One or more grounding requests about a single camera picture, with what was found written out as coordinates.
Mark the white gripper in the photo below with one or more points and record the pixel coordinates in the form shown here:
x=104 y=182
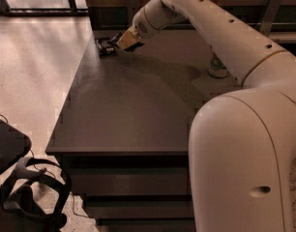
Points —
x=140 y=27

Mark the dark blue rxbar blueberry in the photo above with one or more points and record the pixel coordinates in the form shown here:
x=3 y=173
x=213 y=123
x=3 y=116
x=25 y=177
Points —
x=115 y=39

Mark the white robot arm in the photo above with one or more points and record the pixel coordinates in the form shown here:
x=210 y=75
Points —
x=242 y=143

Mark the dark rxbar chocolate wrapper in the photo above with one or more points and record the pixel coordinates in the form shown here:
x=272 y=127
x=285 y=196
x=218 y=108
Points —
x=105 y=46

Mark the green white soda can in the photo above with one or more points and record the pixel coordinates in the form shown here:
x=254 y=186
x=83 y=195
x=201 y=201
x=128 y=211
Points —
x=217 y=69

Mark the dark drawer cabinet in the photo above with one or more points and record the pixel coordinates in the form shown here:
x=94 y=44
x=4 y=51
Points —
x=124 y=128

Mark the black side table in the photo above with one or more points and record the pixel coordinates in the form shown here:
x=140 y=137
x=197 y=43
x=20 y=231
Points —
x=13 y=145

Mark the black vr headset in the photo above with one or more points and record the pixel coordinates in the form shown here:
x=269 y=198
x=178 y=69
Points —
x=18 y=210

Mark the right metal rail bracket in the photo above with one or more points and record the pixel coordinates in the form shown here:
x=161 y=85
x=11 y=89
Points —
x=269 y=14

